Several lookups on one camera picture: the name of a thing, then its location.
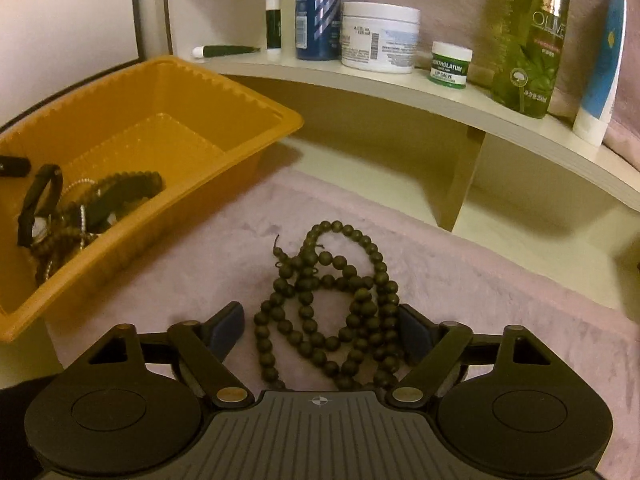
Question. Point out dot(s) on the orange plastic tray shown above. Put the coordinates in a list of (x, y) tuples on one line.
[(165, 145)]

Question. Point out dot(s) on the small green white jar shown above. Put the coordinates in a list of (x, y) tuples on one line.
[(450, 67)]

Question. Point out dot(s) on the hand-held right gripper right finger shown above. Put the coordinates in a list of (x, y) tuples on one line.
[(415, 335)]

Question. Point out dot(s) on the white cream jar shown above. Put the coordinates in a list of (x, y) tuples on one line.
[(380, 40)]

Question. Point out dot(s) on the dark green tube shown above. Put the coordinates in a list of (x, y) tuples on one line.
[(230, 50)]

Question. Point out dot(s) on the olive green pump bottle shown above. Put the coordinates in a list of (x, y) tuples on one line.
[(530, 45)]

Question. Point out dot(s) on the cream wooden shelf unit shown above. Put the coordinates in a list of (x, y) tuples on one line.
[(500, 175)]

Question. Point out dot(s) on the blue white tube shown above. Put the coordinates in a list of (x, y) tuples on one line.
[(602, 75)]

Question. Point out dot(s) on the black hair clip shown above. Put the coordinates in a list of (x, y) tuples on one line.
[(12, 166)]

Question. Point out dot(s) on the small round watch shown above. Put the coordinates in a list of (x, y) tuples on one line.
[(42, 230)]

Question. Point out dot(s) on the white green lip balm stick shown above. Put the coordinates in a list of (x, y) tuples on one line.
[(273, 22)]

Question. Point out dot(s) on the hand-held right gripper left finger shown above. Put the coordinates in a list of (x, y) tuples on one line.
[(227, 332)]

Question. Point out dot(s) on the wide black band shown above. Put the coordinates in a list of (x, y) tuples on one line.
[(35, 190)]

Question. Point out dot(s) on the lilac fluffy towel mat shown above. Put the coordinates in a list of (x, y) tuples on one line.
[(500, 300)]

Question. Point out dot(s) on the blue spray bottle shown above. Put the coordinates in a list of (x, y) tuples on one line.
[(317, 15)]

